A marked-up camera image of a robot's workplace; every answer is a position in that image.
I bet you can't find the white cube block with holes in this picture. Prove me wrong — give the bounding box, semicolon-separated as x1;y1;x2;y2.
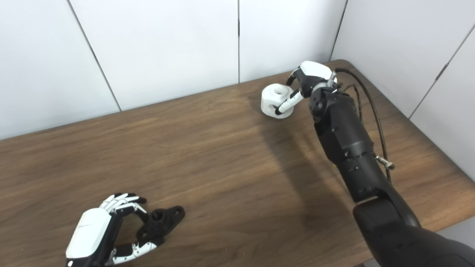
261;84;299;119

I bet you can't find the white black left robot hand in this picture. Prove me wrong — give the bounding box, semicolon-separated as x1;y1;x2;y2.
65;192;164;267

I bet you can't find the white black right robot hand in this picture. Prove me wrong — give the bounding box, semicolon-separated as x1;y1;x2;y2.
274;61;337;114

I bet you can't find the black plastic holder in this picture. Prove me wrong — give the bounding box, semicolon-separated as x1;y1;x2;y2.
136;206;185;245

